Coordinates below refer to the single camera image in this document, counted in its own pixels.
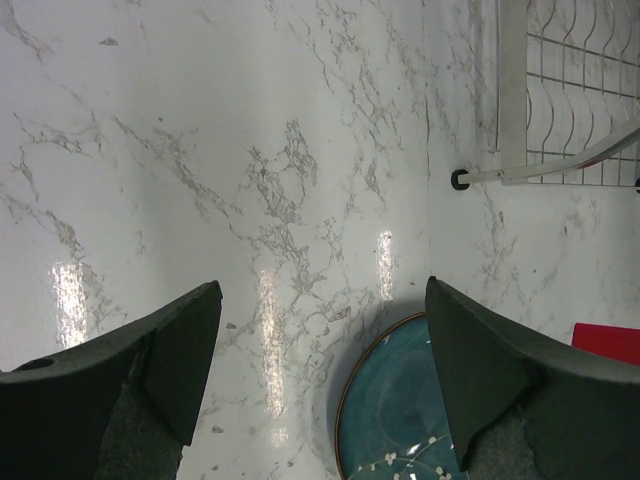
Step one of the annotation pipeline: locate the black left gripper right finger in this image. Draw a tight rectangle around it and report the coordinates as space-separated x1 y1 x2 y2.
425 277 639 479

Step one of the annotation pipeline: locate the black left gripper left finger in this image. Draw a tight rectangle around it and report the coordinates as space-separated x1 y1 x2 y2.
1 281 223 479

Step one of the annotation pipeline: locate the brown plate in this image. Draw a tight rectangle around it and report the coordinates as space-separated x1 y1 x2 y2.
334 312 469 479

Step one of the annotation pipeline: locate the steel two-tier dish rack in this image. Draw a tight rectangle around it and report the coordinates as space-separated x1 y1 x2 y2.
451 1 639 191

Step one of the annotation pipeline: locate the red folder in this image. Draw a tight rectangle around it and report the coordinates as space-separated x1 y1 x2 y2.
571 323 640 366

